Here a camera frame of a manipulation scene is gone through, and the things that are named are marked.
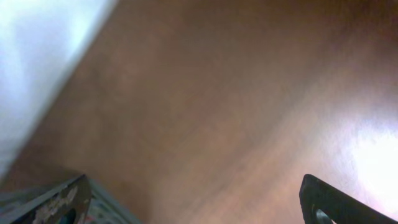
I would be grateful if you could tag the grey plastic shopping basket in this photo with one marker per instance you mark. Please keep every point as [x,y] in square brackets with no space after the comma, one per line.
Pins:
[103,208]

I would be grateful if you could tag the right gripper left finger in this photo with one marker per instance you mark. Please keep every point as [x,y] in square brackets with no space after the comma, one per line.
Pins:
[67,202]

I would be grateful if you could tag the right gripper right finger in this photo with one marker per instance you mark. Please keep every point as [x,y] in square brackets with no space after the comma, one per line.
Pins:
[322,203]

